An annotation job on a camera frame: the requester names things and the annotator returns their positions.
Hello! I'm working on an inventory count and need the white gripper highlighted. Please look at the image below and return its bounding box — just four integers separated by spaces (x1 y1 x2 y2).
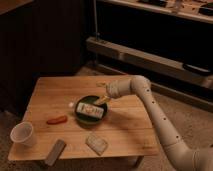
94 79 131 105

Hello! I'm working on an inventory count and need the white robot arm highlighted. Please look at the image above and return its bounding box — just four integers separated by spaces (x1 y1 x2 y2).
94 75 213 171

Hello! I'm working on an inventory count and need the green ceramic bowl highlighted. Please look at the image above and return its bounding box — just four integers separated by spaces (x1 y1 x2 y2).
74 95 108 125

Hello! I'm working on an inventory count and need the wooden table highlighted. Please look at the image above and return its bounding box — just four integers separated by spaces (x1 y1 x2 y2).
8 76 158 161

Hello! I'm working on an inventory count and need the red chili pepper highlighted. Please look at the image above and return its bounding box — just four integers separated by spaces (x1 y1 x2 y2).
46 115 68 125

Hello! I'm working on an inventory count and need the beige sponge pad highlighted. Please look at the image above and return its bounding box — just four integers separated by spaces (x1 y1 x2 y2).
85 134 108 156

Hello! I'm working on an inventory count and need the grey rectangular block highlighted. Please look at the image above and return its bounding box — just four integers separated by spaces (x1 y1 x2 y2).
44 140 66 166

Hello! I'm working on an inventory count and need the white plastic cup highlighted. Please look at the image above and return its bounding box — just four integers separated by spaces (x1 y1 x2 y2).
10 122 37 147

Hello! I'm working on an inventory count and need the dark shelf unit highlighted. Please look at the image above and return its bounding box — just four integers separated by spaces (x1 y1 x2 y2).
86 0 213 112

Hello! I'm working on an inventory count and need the metal pole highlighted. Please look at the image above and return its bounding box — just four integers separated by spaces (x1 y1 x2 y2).
93 0 99 41

